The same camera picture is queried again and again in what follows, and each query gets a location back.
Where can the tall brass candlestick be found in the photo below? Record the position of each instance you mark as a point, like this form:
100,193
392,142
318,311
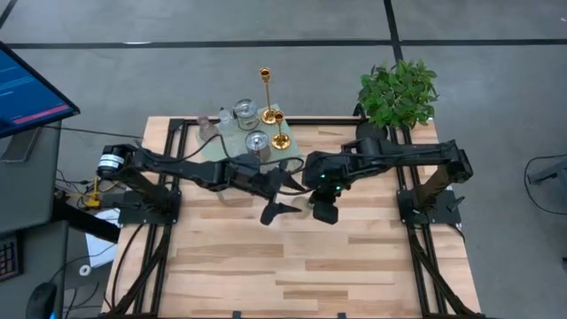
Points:
268,117

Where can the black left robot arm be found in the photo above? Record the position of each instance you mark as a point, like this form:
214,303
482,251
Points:
186,170

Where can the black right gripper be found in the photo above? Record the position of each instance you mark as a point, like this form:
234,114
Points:
325,210

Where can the white paper sheet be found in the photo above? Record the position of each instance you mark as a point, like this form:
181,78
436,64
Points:
99,248

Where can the yellow clamp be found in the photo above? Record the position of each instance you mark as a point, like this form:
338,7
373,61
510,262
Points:
94,195

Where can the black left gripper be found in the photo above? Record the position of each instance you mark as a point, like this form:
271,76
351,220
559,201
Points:
263,184

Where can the grey monitor stand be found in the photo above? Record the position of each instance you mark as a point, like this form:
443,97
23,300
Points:
20,144

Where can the blue screen desktop monitor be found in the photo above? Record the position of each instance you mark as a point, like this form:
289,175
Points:
26,97

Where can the black aluminium table frame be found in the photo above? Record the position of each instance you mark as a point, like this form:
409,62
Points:
310,120

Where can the black keyboard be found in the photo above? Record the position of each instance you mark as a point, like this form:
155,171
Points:
9,259

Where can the black computer mouse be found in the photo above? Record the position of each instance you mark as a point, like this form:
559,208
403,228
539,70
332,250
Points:
42,303

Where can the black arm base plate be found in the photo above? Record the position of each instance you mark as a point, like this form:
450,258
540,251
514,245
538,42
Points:
443,215
133,212

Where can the orange label candle tin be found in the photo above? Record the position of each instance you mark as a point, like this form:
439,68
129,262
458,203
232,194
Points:
258,142

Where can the clear ribbed glass candle holder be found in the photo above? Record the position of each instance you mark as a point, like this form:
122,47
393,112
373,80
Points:
226,119
207,129

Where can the short brass candlestick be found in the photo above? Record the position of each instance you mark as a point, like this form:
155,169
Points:
281,142

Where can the silver ribbed candle tin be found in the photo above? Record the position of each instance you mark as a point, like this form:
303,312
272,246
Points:
245,108

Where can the white tape roll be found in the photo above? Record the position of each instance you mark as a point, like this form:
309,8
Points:
80,270

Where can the grey desk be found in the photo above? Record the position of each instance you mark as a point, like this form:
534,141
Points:
26,190

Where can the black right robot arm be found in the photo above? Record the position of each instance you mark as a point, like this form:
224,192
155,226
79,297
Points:
398,153

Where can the green plant in black pot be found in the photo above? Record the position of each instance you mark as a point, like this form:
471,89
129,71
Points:
398,95

